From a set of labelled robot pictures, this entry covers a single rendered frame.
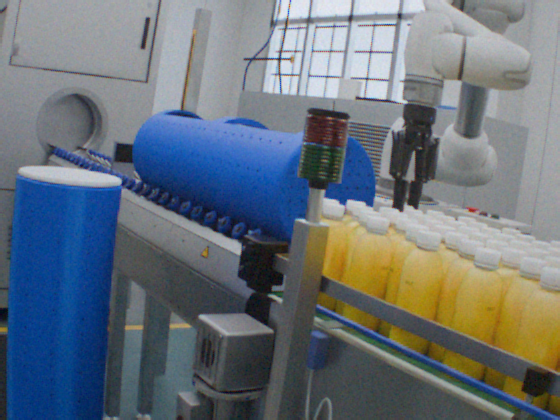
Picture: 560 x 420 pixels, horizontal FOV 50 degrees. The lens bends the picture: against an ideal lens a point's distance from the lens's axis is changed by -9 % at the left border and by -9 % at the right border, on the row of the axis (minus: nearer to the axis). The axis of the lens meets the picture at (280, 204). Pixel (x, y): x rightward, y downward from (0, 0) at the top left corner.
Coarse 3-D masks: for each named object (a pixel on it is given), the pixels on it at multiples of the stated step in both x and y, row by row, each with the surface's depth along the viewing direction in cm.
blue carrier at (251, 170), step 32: (160, 128) 199; (192, 128) 183; (224, 128) 171; (256, 128) 161; (160, 160) 191; (192, 160) 174; (224, 160) 161; (256, 160) 150; (288, 160) 141; (352, 160) 150; (192, 192) 178; (224, 192) 160; (256, 192) 147; (288, 192) 142; (352, 192) 152; (256, 224) 154; (288, 224) 143
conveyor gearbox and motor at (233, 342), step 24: (216, 336) 116; (240, 336) 115; (264, 336) 118; (216, 360) 115; (240, 360) 116; (264, 360) 119; (216, 384) 115; (240, 384) 117; (264, 384) 120; (192, 408) 115; (216, 408) 117; (240, 408) 119
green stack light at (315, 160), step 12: (312, 144) 91; (300, 156) 92; (312, 156) 90; (324, 156) 90; (336, 156) 90; (300, 168) 92; (312, 168) 90; (324, 168) 90; (336, 168) 91; (324, 180) 90; (336, 180) 91
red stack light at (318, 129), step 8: (312, 120) 90; (320, 120) 90; (328, 120) 89; (336, 120) 89; (344, 120) 90; (304, 128) 92; (312, 128) 90; (320, 128) 90; (328, 128) 89; (336, 128) 90; (344, 128) 90; (304, 136) 92; (312, 136) 90; (320, 136) 90; (328, 136) 90; (336, 136) 90; (344, 136) 91; (320, 144) 90; (328, 144) 90; (336, 144) 90; (344, 144) 91
